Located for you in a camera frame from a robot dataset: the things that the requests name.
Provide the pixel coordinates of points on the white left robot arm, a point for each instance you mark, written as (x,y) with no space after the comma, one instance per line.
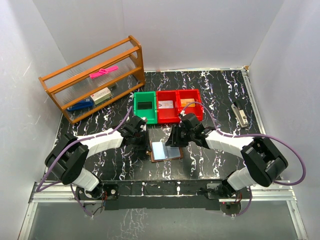
(67,159)

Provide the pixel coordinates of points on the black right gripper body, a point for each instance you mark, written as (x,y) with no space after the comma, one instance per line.
(189,134)

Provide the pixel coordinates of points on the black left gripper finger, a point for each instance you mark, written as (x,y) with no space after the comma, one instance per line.
(148,148)
(142,142)

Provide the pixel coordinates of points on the green plastic bin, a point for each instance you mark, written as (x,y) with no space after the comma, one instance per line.
(145,105)

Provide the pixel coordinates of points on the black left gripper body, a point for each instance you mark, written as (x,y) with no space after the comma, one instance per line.
(139,142)

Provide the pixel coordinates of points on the brown leather card holder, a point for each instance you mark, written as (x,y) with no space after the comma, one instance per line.
(173,153)

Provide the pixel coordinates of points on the red plastic bin middle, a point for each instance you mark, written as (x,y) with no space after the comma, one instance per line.
(167,116)

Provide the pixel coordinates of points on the blue stapler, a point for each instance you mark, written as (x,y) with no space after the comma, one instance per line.
(85,103)

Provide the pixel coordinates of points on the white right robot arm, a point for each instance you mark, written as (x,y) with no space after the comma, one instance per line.
(263,161)

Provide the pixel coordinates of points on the white red small box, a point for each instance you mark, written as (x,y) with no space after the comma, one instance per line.
(100,96)

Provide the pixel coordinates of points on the grey metal stapler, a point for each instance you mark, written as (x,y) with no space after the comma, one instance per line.
(239,112)

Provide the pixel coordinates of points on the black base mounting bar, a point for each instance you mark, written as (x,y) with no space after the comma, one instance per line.
(172,194)

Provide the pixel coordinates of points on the red plastic bin right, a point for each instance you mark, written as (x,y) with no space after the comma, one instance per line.
(186,96)

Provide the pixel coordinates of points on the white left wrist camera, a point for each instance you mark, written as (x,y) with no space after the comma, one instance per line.
(143,126)

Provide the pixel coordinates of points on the red plastic bin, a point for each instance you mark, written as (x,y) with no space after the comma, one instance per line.
(167,116)
(186,96)

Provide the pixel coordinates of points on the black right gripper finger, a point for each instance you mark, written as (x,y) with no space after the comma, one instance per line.
(173,140)
(181,139)

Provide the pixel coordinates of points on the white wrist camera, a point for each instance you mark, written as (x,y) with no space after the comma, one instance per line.
(182,113)
(143,126)

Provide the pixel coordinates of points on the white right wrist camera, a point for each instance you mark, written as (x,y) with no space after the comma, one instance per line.
(182,113)

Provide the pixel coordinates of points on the pink plastic clip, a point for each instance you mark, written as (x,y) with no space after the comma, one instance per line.
(103,71)

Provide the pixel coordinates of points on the gold card with magnetic stripe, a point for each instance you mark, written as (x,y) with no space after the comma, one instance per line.
(185,101)

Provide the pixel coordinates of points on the white card in bin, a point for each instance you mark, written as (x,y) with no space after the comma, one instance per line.
(165,104)

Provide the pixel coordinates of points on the wooden shelf rack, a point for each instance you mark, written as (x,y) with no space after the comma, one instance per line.
(72,83)

